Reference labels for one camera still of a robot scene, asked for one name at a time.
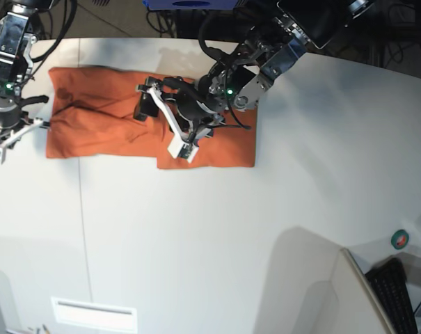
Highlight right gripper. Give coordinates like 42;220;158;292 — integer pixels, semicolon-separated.
0;95;49;138

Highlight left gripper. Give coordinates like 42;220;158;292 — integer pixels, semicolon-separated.
133;76;226;131

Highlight orange t-shirt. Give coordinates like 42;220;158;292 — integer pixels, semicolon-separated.
46;67;257;170

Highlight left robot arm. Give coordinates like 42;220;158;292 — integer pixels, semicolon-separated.
162;1;372;129

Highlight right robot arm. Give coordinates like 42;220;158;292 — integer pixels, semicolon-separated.
0;1;78;143

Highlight blue box with oval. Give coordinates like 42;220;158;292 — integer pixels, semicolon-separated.
142;0;245;10

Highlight green tape roll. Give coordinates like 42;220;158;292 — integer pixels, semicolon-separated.
390;229;410;250

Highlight black keyboard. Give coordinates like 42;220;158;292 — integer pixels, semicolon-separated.
365;257;418;334

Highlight white table partition panel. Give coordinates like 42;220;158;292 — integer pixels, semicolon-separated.
255;247;396;334

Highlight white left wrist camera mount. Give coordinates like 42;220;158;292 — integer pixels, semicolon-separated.
136;76;215;163

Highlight white cable slot cover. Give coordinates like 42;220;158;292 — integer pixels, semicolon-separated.
51;297;138;333

